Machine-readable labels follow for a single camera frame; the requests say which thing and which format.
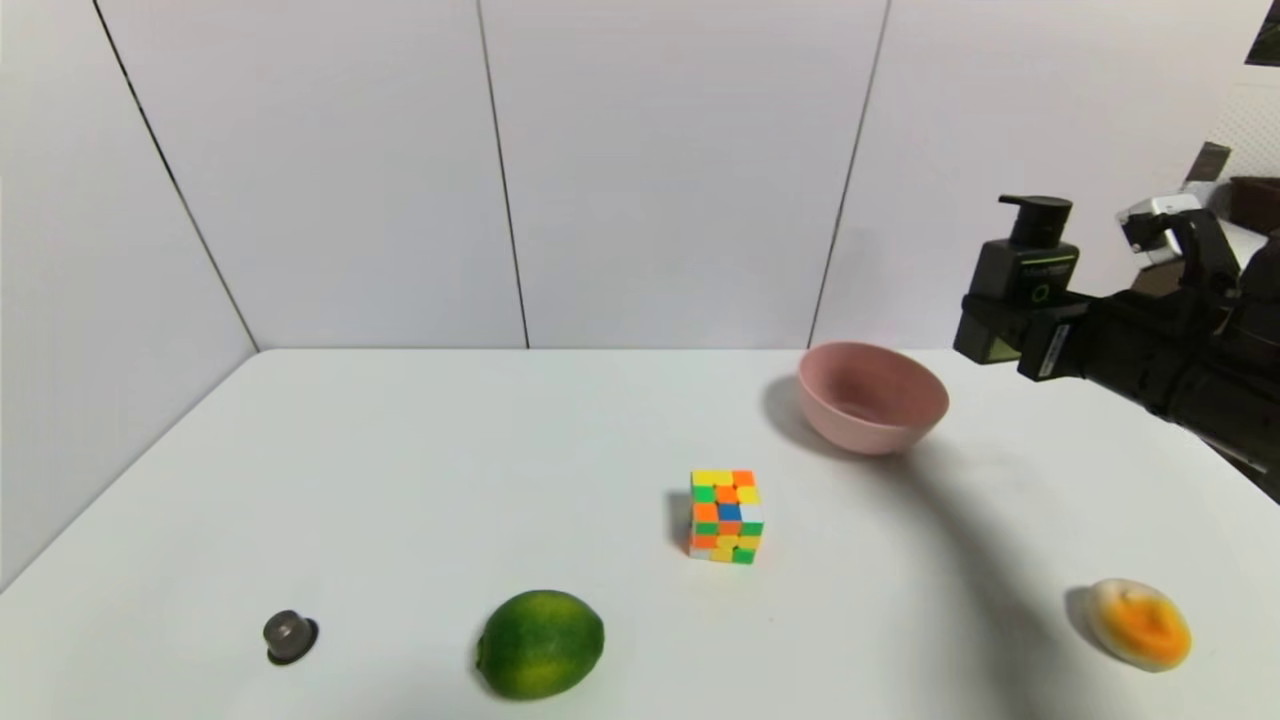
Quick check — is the dark brown box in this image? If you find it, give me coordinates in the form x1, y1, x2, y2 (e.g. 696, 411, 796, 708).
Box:
1228, 176, 1280, 239

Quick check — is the grey angled panel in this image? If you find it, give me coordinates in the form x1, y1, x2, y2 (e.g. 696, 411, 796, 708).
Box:
1186, 142, 1233, 185

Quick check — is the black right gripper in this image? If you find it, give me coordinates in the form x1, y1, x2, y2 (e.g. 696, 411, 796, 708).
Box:
960, 289, 1183, 416

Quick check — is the toy half boiled egg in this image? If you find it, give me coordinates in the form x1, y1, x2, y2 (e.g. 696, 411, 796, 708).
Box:
1086, 578, 1193, 673

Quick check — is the green lime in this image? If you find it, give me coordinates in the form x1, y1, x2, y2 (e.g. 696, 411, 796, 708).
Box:
475, 590, 606, 702

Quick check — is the pink bowl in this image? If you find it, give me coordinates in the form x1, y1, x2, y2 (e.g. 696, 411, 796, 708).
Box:
797, 341, 951, 458

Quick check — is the black pump bottle green label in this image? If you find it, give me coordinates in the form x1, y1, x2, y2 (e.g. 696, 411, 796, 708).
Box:
953, 195, 1082, 367

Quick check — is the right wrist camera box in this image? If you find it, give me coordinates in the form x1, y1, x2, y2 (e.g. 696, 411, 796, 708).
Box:
1117, 195, 1241, 301

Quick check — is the small grey metal knob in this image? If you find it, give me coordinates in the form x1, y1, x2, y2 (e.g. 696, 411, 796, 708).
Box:
262, 610, 319, 667

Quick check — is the multicolour puzzle cube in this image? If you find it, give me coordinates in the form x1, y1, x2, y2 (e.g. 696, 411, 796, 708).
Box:
688, 469, 765, 565

